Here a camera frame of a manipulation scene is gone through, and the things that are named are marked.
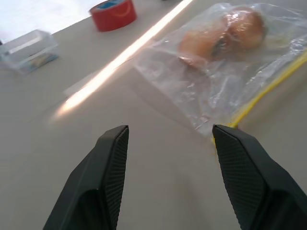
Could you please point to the clear yellow-zip plastic bag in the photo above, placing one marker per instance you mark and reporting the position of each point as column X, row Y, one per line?
column 216, row 83

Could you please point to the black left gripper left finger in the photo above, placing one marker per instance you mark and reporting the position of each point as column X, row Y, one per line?
column 96, row 179

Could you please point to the glazed orange bread roll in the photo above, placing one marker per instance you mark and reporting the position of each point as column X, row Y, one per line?
column 199, row 45
column 247, row 26

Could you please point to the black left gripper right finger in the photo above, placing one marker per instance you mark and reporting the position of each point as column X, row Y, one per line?
column 251, row 179

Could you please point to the clear plastic box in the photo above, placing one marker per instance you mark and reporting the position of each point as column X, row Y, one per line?
column 31, row 52

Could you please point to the red tape roll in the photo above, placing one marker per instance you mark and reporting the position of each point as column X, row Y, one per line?
column 112, row 19

